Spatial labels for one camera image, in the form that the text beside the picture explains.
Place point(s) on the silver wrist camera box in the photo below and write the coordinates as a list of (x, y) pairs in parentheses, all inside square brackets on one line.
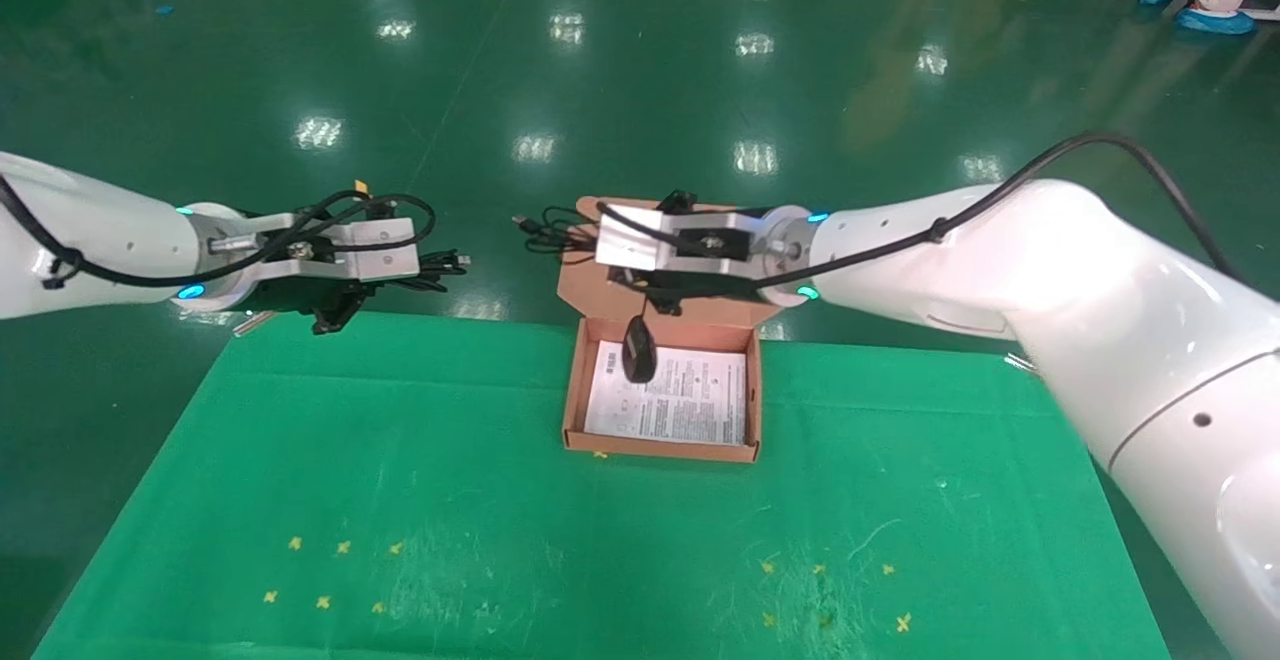
[(375, 250), (640, 240)]

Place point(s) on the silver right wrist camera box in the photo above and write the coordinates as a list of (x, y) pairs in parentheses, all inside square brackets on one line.
[(640, 240)]

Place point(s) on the silver binder clip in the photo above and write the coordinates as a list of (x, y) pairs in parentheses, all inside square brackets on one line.
[(255, 320), (1020, 362)]

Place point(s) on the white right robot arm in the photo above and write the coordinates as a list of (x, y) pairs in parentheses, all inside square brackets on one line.
[(1050, 270)]

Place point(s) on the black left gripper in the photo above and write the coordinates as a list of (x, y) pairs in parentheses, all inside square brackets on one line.
[(285, 297)]

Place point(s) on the open brown cardboard box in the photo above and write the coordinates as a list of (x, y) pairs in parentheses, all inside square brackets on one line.
[(580, 410)]

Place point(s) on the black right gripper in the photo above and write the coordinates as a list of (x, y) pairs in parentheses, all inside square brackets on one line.
[(700, 285)]

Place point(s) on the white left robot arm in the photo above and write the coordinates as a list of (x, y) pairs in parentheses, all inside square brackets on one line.
[(90, 235)]

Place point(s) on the green table mat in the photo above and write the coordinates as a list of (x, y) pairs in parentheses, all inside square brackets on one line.
[(600, 540)]

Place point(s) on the white printed paper sheet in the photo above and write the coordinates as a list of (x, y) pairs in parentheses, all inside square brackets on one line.
[(690, 400)]

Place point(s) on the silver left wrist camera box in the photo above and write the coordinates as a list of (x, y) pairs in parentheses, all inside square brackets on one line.
[(375, 250)]

